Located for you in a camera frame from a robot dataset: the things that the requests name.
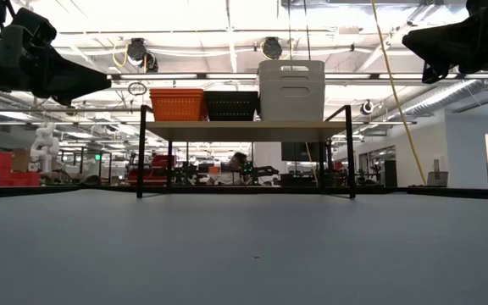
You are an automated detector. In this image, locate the yellow cable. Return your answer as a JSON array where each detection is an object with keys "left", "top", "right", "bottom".
[{"left": 369, "top": 0, "right": 428, "bottom": 186}]

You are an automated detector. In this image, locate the cardboard box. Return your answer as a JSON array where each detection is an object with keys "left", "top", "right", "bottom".
[{"left": 11, "top": 147, "right": 31, "bottom": 173}]

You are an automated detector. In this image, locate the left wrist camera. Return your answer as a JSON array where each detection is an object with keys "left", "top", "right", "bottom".
[{"left": 13, "top": 7, "right": 58, "bottom": 47}]

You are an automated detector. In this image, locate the black narrow cabinet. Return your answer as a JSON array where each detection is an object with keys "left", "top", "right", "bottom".
[{"left": 383, "top": 159, "right": 399, "bottom": 188}]

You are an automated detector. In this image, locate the black flat screen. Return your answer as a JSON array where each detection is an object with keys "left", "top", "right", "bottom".
[{"left": 280, "top": 141, "right": 326, "bottom": 163}]

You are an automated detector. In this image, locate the black ceiling cable reel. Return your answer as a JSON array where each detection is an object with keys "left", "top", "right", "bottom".
[
  {"left": 261, "top": 36, "right": 285, "bottom": 61},
  {"left": 125, "top": 36, "right": 160, "bottom": 74},
  {"left": 359, "top": 98, "right": 376, "bottom": 116}
]

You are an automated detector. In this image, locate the wooden shelf with black legs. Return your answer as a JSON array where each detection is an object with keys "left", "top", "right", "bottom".
[{"left": 136, "top": 104, "right": 358, "bottom": 200}]

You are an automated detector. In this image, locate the white plastic bin with handles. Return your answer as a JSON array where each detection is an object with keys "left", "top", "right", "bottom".
[
  {"left": 258, "top": 59, "right": 326, "bottom": 73},
  {"left": 258, "top": 70, "right": 326, "bottom": 85},
  {"left": 258, "top": 82, "right": 326, "bottom": 123}
]

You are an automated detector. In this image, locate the red storage rack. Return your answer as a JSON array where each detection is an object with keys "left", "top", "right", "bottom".
[{"left": 127, "top": 154, "right": 178, "bottom": 186}]

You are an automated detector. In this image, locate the grey mesh bin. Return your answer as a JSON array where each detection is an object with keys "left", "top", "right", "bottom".
[{"left": 426, "top": 170, "right": 450, "bottom": 188}]

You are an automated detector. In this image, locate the device with green lights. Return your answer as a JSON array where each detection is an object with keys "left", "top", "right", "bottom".
[{"left": 242, "top": 160, "right": 280, "bottom": 179}]

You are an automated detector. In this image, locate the person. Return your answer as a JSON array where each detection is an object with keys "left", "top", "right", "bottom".
[{"left": 225, "top": 151, "right": 250, "bottom": 186}]

